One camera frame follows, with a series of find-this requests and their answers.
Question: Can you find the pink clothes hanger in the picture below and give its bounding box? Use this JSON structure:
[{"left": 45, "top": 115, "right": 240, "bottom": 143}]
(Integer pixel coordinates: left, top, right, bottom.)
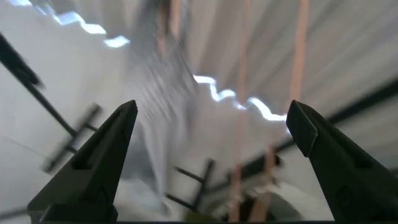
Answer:
[
  {"left": 248, "top": 0, "right": 310, "bottom": 222},
  {"left": 155, "top": 0, "right": 183, "bottom": 60},
  {"left": 228, "top": 0, "right": 252, "bottom": 222}
]

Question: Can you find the white curtain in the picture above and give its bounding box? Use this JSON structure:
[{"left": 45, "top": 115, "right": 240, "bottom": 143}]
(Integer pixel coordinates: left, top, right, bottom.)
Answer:
[{"left": 9, "top": 0, "right": 398, "bottom": 125}]

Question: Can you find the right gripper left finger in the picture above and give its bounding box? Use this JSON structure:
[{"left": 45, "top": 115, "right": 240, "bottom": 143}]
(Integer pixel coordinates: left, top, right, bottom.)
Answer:
[{"left": 27, "top": 99, "right": 138, "bottom": 222}]

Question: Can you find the black clothes rack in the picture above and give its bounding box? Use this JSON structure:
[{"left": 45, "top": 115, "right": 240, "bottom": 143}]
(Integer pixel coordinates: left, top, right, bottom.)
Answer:
[{"left": 0, "top": 30, "right": 398, "bottom": 215}]

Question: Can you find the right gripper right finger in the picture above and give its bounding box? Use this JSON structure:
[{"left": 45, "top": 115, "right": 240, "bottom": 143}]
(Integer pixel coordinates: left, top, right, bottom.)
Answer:
[{"left": 285, "top": 99, "right": 398, "bottom": 222}]

